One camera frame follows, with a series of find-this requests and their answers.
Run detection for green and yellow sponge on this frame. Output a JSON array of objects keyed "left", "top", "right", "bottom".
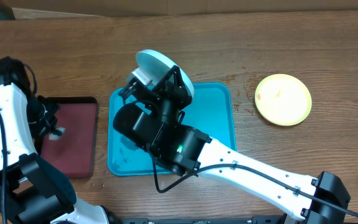
[{"left": 48, "top": 127, "right": 65, "bottom": 141}]

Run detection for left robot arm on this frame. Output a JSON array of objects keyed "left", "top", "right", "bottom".
[{"left": 0, "top": 57, "right": 120, "bottom": 223}]

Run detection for black tray with maroon liner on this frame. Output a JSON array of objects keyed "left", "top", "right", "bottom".
[{"left": 35, "top": 96, "right": 98, "bottom": 179}]

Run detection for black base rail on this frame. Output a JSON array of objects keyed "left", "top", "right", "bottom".
[{"left": 119, "top": 215, "right": 286, "bottom": 224}]

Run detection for yellow-green plate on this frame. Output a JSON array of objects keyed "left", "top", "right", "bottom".
[{"left": 254, "top": 73, "right": 312, "bottom": 126}]

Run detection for teal plastic tray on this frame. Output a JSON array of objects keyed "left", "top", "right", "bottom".
[{"left": 107, "top": 82, "right": 237, "bottom": 176}]

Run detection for light blue plate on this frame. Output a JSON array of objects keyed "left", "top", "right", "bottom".
[{"left": 135, "top": 49, "right": 178, "bottom": 86}]

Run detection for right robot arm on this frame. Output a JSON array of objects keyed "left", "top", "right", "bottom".
[{"left": 113, "top": 65, "right": 350, "bottom": 223}]

